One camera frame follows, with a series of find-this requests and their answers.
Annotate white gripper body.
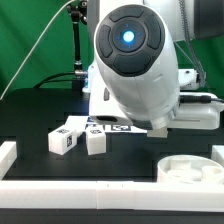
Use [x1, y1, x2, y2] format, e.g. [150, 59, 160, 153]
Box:
[168, 93, 222, 130]

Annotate white round stool seat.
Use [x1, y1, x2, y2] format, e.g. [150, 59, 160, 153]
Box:
[157, 155, 224, 184]

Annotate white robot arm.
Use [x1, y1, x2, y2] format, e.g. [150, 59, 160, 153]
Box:
[87, 0, 224, 130]

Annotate white right barrier block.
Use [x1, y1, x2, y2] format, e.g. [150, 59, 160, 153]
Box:
[211, 145, 224, 167]

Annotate white barrier block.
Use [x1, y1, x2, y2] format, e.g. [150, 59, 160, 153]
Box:
[211, 145, 224, 167]
[0, 141, 17, 181]

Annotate paper sheet with tags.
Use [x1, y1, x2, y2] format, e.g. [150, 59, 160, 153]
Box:
[65, 116, 146, 134]

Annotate white left barrier block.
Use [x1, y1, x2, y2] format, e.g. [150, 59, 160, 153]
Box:
[0, 141, 17, 181]

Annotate white front barrier rail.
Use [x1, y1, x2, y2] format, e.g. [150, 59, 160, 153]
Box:
[0, 181, 224, 212]

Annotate black cables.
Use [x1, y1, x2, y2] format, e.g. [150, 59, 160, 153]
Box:
[32, 71, 77, 90]

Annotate white cable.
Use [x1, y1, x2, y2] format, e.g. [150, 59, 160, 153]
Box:
[0, 0, 76, 101]

